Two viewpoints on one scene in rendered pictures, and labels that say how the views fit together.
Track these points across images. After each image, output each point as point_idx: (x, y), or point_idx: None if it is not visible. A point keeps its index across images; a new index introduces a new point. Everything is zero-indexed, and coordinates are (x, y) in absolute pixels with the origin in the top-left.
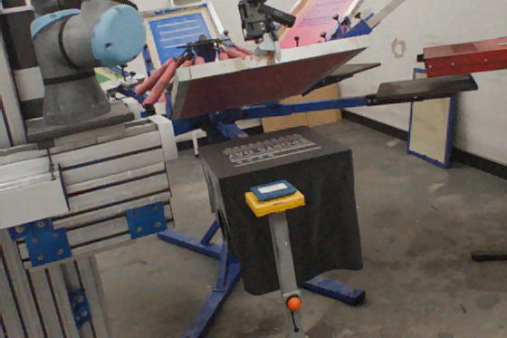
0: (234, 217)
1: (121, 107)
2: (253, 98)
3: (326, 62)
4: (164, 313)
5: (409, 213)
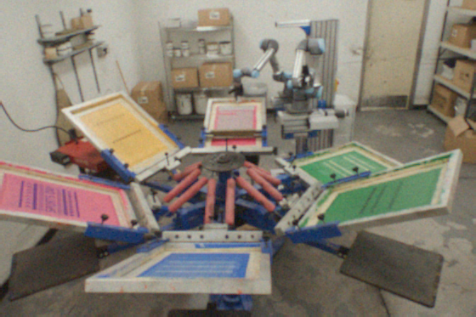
0: None
1: (280, 93)
2: (229, 139)
3: (217, 109)
4: (291, 272)
5: (91, 311)
